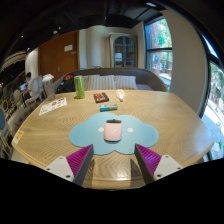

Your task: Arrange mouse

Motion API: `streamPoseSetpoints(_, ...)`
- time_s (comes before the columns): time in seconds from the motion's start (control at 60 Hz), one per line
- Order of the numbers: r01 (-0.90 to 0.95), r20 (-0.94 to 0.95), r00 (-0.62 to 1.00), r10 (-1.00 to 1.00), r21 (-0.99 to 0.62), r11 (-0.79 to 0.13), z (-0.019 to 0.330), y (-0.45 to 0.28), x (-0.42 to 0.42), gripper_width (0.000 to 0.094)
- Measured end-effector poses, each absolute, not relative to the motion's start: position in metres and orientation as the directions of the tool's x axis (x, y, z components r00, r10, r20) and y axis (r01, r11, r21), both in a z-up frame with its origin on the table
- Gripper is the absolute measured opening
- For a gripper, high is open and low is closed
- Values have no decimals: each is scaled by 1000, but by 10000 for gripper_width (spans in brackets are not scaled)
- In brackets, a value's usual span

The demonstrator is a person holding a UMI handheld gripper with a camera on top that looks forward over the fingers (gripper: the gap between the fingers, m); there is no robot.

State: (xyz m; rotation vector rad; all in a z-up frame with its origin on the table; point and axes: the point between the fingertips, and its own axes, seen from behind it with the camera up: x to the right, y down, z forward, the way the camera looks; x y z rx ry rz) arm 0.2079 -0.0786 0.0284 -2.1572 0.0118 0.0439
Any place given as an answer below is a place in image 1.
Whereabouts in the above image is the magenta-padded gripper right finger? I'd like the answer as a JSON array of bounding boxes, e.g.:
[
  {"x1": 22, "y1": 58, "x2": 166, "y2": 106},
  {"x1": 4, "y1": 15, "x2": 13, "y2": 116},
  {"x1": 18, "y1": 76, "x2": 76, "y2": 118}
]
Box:
[{"x1": 134, "y1": 143, "x2": 184, "y2": 185}]

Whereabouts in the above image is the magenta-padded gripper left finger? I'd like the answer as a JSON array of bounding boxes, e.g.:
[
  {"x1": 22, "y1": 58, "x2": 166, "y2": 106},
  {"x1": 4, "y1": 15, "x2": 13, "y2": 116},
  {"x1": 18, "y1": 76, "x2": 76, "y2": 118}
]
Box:
[{"x1": 43, "y1": 143, "x2": 95, "y2": 187}]

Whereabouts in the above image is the pink computer mouse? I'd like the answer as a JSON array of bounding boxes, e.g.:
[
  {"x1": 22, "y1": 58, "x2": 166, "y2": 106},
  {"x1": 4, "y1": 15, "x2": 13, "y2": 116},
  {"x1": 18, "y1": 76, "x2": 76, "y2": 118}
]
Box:
[{"x1": 103, "y1": 118, "x2": 123, "y2": 143}]

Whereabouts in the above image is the blue cloud-shaped mouse pad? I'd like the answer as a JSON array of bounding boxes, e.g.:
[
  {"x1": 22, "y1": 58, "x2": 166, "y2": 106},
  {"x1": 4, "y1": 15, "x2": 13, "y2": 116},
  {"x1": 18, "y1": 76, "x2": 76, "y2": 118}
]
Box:
[{"x1": 68, "y1": 112, "x2": 160, "y2": 156}]

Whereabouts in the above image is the yellow square sticker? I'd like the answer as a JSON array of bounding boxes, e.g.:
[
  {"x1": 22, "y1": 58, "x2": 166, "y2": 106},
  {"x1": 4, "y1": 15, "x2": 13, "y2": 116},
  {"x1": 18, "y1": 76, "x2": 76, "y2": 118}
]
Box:
[{"x1": 12, "y1": 129, "x2": 25, "y2": 145}]

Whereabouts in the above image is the white sticker sheet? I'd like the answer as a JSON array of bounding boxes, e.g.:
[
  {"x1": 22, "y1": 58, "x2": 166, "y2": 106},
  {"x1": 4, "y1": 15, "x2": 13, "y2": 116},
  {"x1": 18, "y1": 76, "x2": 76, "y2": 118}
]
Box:
[{"x1": 38, "y1": 97, "x2": 68, "y2": 117}]

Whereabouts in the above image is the grey tufted chair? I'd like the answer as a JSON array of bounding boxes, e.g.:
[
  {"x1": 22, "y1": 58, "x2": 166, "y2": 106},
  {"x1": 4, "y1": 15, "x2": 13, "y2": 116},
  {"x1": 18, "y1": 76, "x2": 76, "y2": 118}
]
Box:
[{"x1": 8, "y1": 99, "x2": 43, "y2": 134}]

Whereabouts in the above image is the green and blue gum pack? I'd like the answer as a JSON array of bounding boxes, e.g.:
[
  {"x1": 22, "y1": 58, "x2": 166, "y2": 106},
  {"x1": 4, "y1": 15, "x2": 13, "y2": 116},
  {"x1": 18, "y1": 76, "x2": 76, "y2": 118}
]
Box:
[{"x1": 99, "y1": 103, "x2": 119, "y2": 113}]

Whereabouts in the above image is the clear shaker bottle white lid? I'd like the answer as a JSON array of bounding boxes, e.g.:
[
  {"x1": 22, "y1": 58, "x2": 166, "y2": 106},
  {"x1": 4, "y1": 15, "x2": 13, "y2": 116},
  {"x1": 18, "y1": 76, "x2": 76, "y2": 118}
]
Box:
[{"x1": 41, "y1": 73, "x2": 56, "y2": 101}]

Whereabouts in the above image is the black and orange flat box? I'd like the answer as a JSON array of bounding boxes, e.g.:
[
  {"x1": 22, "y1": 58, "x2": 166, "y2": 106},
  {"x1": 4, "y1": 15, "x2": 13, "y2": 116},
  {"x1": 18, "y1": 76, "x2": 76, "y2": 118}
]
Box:
[{"x1": 93, "y1": 92, "x2": 110, "y2": 104}]

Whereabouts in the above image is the black backpack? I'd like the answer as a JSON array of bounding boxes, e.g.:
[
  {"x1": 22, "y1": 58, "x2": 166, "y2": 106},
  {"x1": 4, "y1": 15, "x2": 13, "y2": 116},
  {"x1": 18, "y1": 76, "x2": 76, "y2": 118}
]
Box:
[{"x1": 56, "y1": 73, "x2": 76, "y2": 94}]

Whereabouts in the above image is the green drink can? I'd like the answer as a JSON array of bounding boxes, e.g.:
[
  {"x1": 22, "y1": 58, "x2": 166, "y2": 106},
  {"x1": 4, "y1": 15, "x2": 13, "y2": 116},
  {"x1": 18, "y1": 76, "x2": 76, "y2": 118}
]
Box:
[{"x1": 73, "y1": 75, "x2": 86, "y2": 100}]

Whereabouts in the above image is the small white tube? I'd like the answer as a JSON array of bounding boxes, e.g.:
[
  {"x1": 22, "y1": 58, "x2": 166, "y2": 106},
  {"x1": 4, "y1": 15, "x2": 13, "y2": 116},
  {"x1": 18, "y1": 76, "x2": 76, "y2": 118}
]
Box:
[{"x1": 115, "y1": 88, "x2": 127, "y2": 102}]

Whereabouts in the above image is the grey curved sofa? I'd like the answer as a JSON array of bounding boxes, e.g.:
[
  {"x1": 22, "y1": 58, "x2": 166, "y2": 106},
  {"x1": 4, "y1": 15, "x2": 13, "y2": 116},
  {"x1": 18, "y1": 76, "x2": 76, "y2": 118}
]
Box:
[{"x1": 54, "y1": 67, "x2": 168, "y2": 94}]

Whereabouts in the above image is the striped cushion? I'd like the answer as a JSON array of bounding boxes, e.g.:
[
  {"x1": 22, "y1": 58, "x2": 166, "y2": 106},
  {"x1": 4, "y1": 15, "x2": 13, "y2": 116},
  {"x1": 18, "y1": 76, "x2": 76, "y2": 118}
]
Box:
[
  {"x1": 83, "y1": 74, "x2": 101, "y2": 92},
  {"x1": 114, "y1": 75, "x2": 138, "y2": 90},
  {"x1": 87, "y1": 75, "x2": 116, "y2": 92}
]

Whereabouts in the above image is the person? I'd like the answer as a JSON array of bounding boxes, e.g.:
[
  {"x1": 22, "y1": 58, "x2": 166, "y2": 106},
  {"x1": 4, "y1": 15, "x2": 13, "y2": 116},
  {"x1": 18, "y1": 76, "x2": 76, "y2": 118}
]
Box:
[{"x1": 19, "y1": 71, "x2": 34, "y2": 93}]

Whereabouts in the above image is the brown wooden door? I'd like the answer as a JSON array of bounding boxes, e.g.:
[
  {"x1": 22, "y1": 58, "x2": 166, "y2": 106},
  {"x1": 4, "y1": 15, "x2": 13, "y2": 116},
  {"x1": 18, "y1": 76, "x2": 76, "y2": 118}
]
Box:
[{"x1": 37, "y1": 30, "x2": 80, "y2": 83}]

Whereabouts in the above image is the glass-door cabinet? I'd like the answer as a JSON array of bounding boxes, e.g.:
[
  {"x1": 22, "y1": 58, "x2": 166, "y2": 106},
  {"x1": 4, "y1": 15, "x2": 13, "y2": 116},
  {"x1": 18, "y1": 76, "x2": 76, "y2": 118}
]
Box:
[{"x1": 108, "y1": 32, "x2": 138, "y2": 69}]

